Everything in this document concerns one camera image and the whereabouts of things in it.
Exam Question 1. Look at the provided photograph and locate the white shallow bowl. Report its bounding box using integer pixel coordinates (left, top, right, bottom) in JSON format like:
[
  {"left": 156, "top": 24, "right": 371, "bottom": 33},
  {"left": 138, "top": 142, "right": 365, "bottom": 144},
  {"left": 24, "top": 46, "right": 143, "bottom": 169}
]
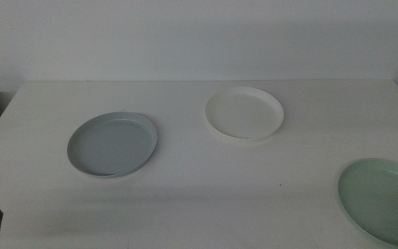
[{"left": 205, "top": 86, "right": 285, "bottom": 141}]

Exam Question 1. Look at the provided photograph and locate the grey shallow bowl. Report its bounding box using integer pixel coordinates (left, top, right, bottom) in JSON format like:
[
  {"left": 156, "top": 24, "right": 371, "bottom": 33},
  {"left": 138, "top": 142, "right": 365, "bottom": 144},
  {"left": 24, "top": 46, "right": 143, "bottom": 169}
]
[{"left": 66, "top": 111, "right": 158, "bottom": 179}]

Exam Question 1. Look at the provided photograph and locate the green shallow bowl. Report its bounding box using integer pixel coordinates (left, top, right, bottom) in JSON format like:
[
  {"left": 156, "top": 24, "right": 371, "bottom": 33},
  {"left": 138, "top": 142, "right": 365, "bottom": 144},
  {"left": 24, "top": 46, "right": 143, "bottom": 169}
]
[{"left": 337, "top": 158, "right": 398, "bottom": 248}]

